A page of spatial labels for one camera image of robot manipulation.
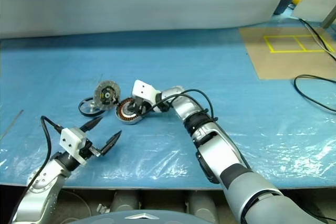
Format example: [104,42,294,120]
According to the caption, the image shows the grey robot torso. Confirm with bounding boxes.
[65,209,211,224]

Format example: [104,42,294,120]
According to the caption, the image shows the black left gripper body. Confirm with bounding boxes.
[78,140,102,161]

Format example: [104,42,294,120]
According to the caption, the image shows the blue table cover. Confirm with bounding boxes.
[0,14,336,190]

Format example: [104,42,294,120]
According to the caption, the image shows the black looped cable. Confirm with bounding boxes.
[293,74,336,114]

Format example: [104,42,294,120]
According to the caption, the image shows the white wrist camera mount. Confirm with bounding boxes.
[131,79,158,105]
[59,126,88,167]

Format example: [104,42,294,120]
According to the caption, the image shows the aluminium profile post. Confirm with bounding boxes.
[321,5,336,29]

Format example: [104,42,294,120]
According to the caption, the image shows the spoked rotor black rim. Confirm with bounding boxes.
[78,95,106,116]

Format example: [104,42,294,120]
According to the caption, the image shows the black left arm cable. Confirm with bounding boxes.
[25,115,64,196]

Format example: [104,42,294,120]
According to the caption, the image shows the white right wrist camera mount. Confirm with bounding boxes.
[131,79,158,105]

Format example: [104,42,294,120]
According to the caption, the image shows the thin black straight cable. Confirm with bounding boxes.
[299,18,336,61]

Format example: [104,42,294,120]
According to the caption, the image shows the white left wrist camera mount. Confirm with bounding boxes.
[59,126,88,167]

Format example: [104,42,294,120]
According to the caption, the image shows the small white clip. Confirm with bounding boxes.
[96,202,110,214]

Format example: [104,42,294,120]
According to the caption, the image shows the round silver motor lid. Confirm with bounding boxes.
[93,80,121,111]

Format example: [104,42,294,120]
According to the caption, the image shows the thin white cable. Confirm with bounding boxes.
[304,23,336,53]

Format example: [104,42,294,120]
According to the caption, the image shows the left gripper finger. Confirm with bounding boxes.
[78,115,104,134]
[99,130,123,156]

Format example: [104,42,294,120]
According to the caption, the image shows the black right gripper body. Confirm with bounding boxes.
[133,97,154,116]

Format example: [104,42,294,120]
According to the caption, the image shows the motor housing copper windings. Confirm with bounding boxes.
[114,97,145,125]

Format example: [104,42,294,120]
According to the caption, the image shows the grey rounded cylinder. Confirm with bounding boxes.
[111,190,142,212]
[187,190,219,220]

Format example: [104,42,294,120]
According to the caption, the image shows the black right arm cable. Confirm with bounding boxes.
[146,89,218,122]

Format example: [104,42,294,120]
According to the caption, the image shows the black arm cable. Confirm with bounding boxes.
[146,89,218,122]
[25,115,64,196]

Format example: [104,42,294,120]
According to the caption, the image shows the brown cardboard sheet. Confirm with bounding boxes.
[238,26,336,80]

